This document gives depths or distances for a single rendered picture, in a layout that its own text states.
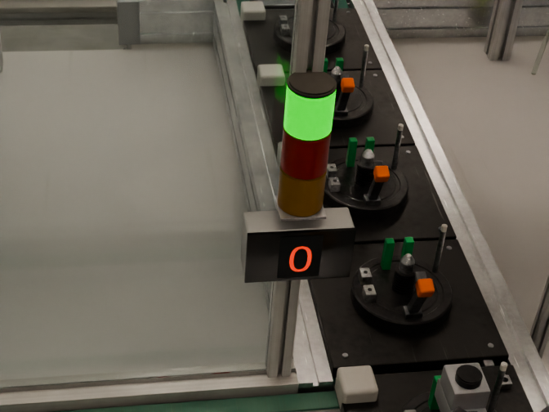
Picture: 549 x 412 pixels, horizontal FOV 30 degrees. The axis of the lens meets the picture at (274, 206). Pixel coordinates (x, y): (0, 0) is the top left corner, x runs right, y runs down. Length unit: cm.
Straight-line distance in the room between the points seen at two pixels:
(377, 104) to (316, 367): 64
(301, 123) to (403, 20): 126
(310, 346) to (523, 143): 79
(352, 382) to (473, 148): 78
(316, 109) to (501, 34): 125
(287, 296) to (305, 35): 36
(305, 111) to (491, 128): 105
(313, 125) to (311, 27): 10
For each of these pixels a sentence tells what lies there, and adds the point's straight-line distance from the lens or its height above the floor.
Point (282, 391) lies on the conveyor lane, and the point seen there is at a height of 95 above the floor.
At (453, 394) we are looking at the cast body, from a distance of 119.
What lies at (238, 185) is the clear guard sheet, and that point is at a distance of 113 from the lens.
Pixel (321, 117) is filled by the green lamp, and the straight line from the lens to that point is 103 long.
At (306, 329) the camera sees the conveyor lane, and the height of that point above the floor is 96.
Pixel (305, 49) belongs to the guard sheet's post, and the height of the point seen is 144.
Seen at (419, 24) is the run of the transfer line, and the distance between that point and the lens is 229.
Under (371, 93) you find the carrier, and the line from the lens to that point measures 187.
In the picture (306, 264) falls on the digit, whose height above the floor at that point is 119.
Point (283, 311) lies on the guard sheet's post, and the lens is 125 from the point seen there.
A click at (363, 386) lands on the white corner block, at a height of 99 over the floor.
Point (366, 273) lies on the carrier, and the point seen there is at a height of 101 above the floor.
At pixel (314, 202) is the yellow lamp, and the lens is 109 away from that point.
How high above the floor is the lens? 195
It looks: 39 degrees down
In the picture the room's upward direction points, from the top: 5 degrees clockwise
